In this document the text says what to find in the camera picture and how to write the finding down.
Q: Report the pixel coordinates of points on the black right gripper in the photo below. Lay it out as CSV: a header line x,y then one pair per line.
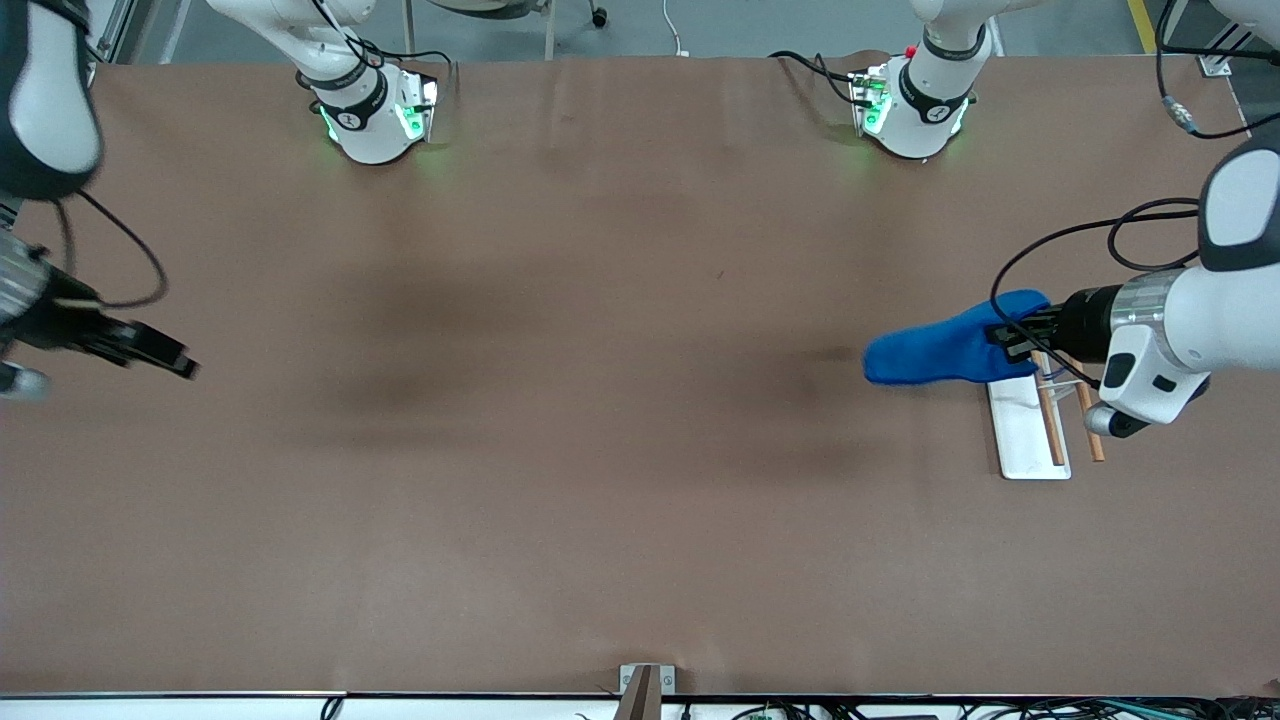
x,y
62,327

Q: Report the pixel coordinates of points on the stool with caster wheels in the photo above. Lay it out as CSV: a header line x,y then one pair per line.
x,y
480,6

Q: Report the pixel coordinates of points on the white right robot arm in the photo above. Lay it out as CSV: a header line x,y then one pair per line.
x,y
365,135

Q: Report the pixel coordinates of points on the white towel rack wooden bars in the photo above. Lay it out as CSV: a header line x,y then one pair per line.
x,y
1025,440

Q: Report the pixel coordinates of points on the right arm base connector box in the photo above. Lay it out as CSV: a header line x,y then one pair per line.
x,y
420,105

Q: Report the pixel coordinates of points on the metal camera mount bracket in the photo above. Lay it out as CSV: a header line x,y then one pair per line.
x,y
646,695

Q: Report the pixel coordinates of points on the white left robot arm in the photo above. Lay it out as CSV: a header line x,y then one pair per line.
x,y
1220,300

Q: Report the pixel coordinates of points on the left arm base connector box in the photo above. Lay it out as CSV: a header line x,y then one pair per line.
x,y
868,100

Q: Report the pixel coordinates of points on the aluminium frame profile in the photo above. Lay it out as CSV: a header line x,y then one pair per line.
x,y
120,20
1215,62

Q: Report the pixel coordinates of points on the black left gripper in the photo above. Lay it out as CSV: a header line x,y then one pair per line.
x,y
1085,321

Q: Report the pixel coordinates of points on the blue microfibre towel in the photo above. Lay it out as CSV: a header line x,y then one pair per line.
x,y
940,352

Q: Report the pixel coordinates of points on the brown table cover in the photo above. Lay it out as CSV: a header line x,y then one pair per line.
x,y
640,450

